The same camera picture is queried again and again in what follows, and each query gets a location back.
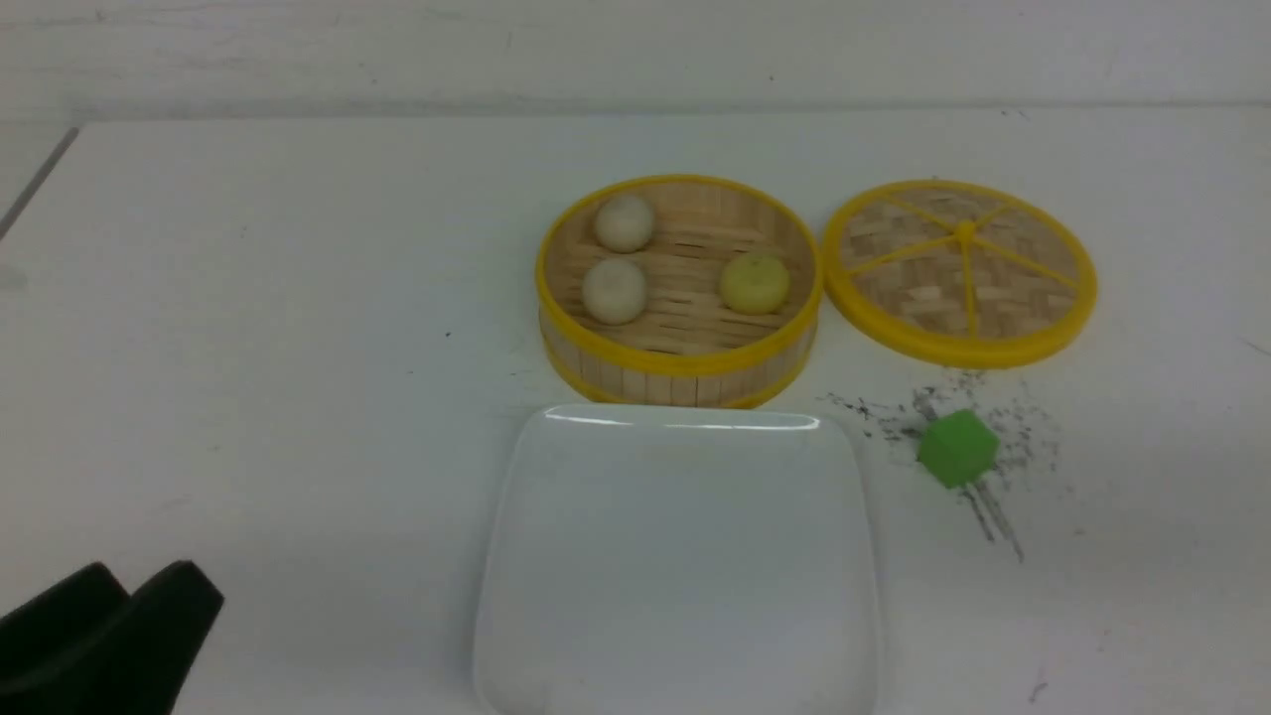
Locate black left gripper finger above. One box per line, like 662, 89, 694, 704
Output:
1, 563, 128, 696
1, 560, 225, 714

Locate white steamed bun front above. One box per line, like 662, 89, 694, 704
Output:
581, 258, 648, 326

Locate white steamed bun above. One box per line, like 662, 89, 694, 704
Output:
581, 258, 648, 326
592, 196, 655, 254

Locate yellow steamed bun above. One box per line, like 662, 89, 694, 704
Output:
718, 253, 791, 316

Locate white square plate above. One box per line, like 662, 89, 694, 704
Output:
472, 403, 885, 714

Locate yellow-rimmed bamboo steamer basket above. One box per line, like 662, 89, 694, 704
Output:
534, 175, 824, 410

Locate green cube block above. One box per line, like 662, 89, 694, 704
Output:
918, 410, 1002, 490

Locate yellow-rimmed bamboo steamer lid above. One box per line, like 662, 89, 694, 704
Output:
821, 178, 1098, 370

